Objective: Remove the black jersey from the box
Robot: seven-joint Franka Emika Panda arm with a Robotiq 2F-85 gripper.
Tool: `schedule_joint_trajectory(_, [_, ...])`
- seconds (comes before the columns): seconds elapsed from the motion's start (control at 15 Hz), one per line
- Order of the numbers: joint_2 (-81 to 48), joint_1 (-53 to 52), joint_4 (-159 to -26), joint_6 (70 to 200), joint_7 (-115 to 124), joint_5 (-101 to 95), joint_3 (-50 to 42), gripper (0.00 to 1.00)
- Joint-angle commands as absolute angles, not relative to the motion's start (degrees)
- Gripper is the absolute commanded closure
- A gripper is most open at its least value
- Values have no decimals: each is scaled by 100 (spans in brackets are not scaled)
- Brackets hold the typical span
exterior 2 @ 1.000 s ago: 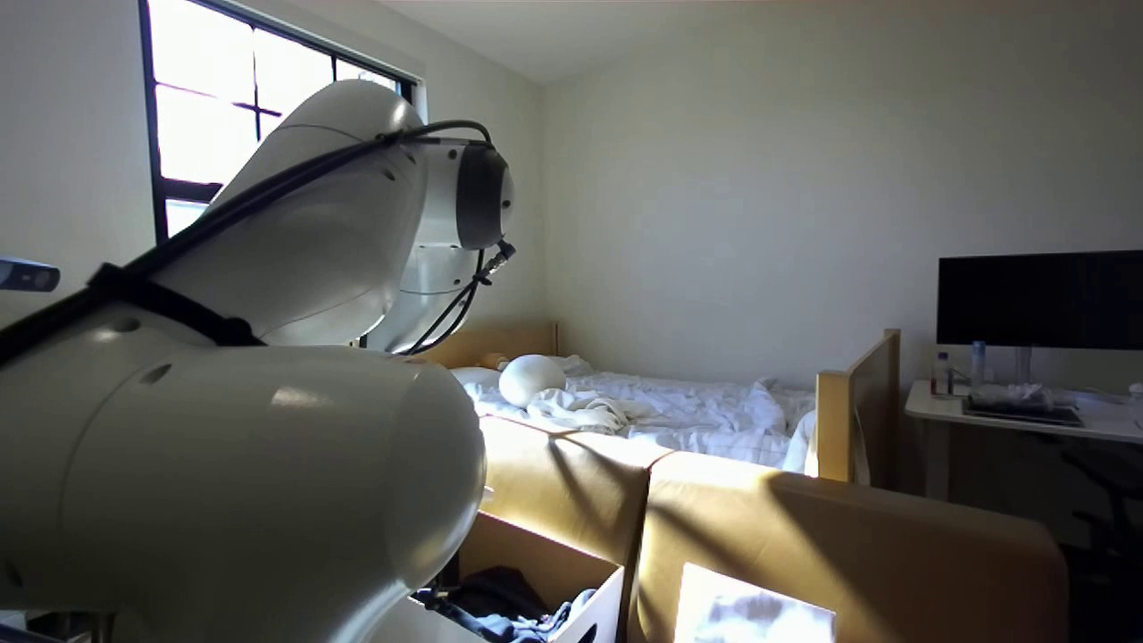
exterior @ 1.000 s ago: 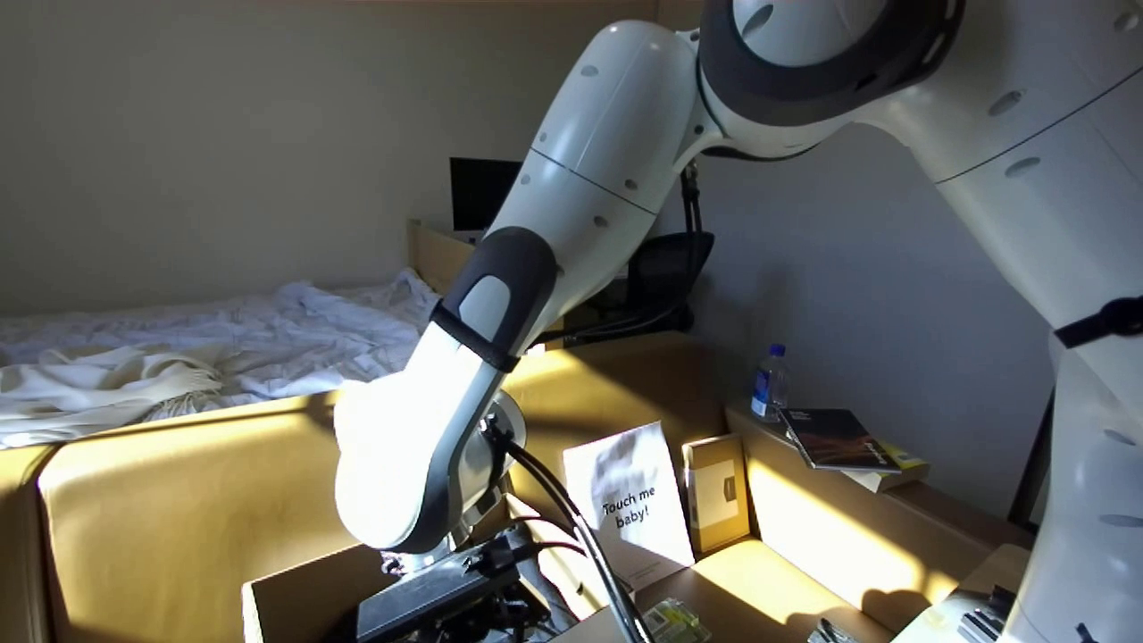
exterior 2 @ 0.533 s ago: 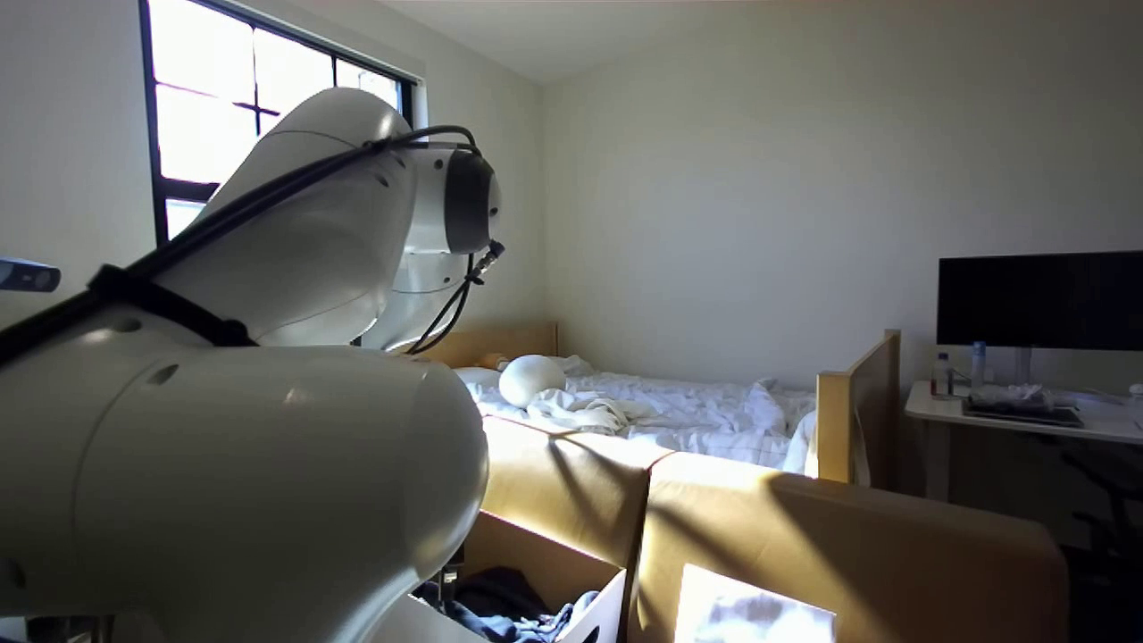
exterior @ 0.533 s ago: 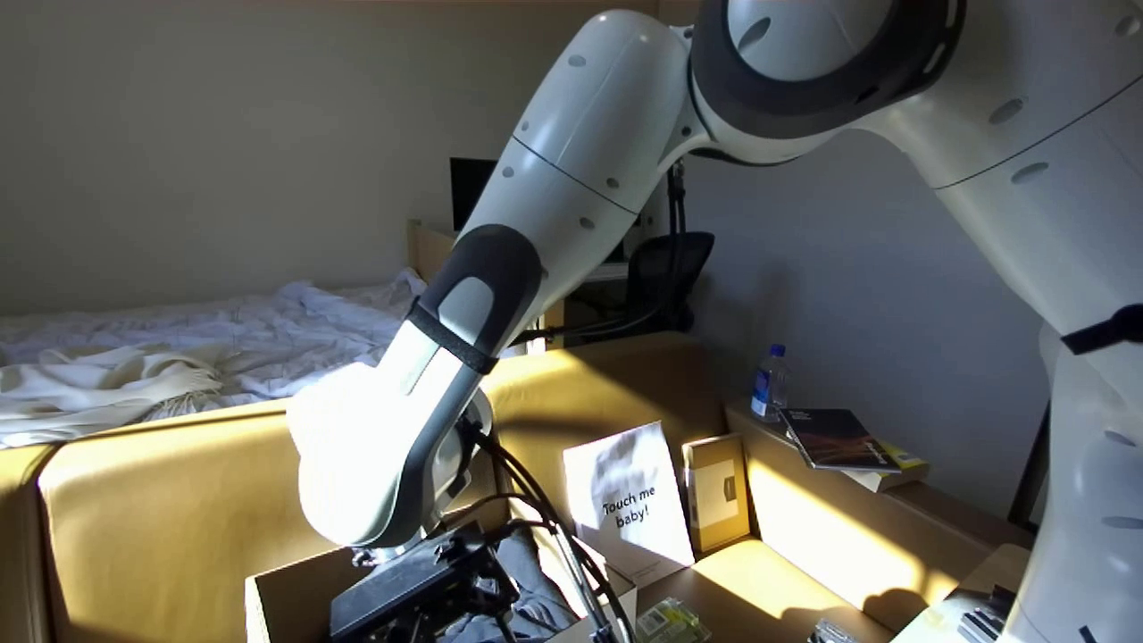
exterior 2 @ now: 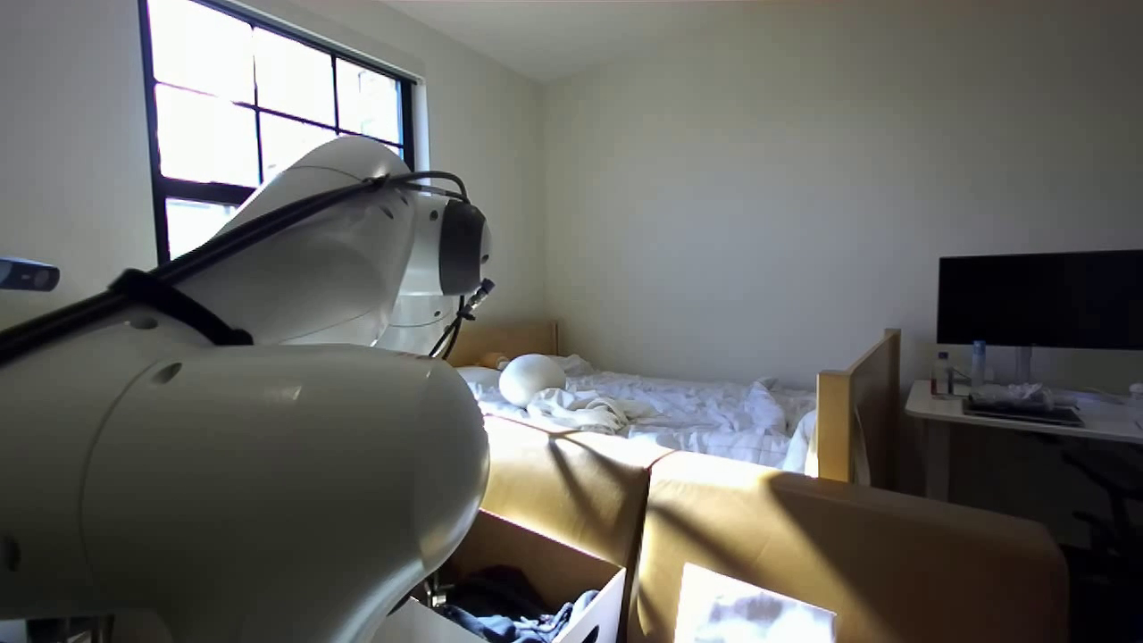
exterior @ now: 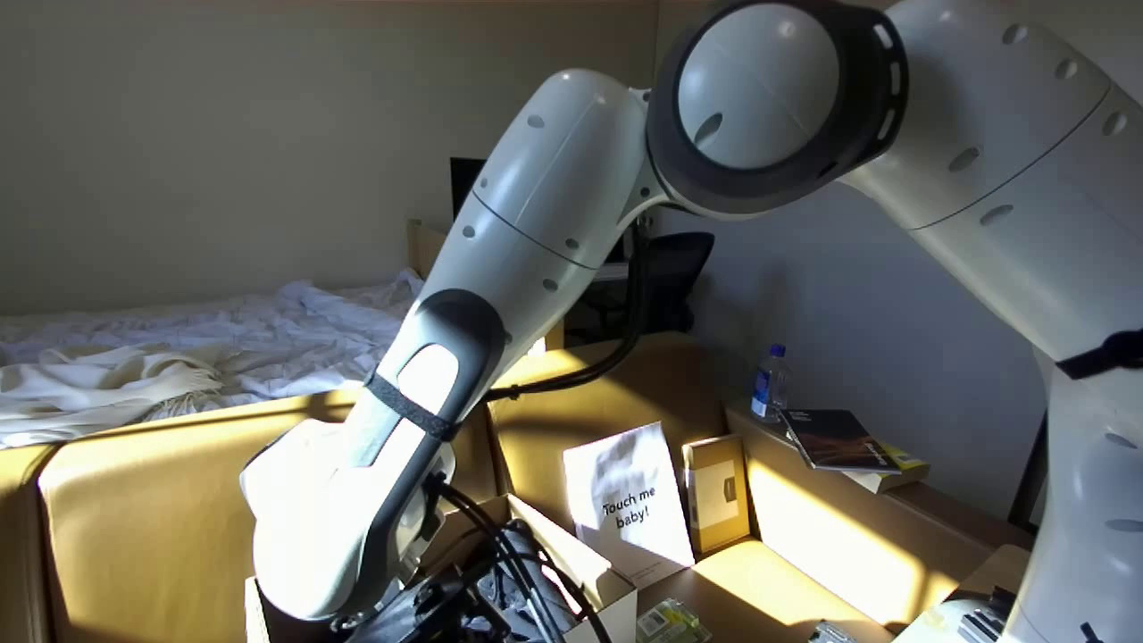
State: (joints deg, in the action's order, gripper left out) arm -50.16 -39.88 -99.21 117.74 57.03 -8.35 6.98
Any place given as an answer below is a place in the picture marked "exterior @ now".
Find crumpled white bed sheets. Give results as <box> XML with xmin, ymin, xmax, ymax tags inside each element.
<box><xmin>0</xmin><ymin>269</ymin><xmax>430</xmax><ymax>454</ymax></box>

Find small flat cardboard box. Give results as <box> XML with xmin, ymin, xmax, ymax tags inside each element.
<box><xmin>680</xmin><ymin>433</ymin><xmax>758</xmax><ymax>559</ymax></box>

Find yellow edged book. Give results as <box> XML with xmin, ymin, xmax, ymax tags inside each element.
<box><xmin>841</xmin><ymin>439</ymin><xmax>933</xmax><ymax>498</ymax></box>

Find green printed packet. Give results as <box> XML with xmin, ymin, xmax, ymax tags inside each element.
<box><xmin>634</xmin><ymin>596</ymin><xmax>716</xmax><ymax>643</ymax></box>

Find white electronic device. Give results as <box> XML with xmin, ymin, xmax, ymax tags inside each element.
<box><xmin>892</xmin><ymin>585</ymin><xmax>1020</xmax><ymax>643</ymax></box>

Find brown cardboard wall panel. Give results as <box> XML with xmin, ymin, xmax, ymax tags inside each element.
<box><xmin>0</xmin><ymin>385</ymin><xmax>509</xmax><ymax>643</ymax></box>
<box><xmin>639</xmin><ymin>399</ymin><xmax>1036</xmax><ymax>643</ymax></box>
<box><xmin>480</xmin><ymin>328</ymin><xmax>736</xmax><ymax>541</ymax></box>

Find wooden bed frame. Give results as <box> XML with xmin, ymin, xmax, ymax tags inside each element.
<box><xmin>406</xmin><ymin>217</ymin><xmax>449</xmax><ymax>284</ymax></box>

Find clear plastic water bottle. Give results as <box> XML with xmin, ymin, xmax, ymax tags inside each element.
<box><xmin>746</xmin><ymin>339</ymin><xmax>790</xmax><ymax>429</ymax></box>

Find open brown cardboard box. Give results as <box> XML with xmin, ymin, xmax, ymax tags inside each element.
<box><xmin>239</xmin><ymin>490</ymin><xmax>643</xmax><ymax>643</ymax></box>

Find black office chair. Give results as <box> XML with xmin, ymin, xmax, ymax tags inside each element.
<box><xmin>562</xmin><ymin>230</ymin><xmax>720</xmax><ymax>343</ymax></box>

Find white printed paper sign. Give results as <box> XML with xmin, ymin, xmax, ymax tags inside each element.
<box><xmin>559</xmin><ymin>420</ymin><xmax>699</xmax><ymax>570</ymax></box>

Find black computer monitor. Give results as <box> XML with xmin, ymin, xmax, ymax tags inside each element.
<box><xmin>447</xmin><ymin>155</ymin><xmax>489</xmax><ymax>224</ymax></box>

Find dark cover book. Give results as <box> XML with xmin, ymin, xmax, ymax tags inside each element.
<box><xmin>779</xmin><ymin>405</ymin><xmax>892</xmax><ymax>472</ymax></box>

